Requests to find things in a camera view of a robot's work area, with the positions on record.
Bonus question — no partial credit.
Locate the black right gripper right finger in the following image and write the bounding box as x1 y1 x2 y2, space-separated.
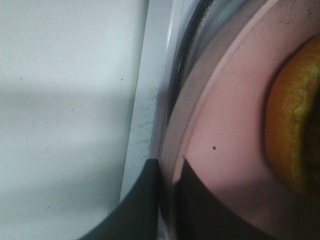
175 159 273 240

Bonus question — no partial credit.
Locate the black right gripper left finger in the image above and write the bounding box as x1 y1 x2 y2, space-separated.
82 159 160 240

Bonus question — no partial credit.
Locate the pink round plate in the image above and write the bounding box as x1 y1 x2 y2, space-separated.
168 0 320 240

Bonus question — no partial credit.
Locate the burger with lettuce and cheese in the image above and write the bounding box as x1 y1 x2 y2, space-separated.
264 34 320 195

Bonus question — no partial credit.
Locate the white microwave oven body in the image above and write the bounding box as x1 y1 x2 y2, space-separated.
119 0 216 240

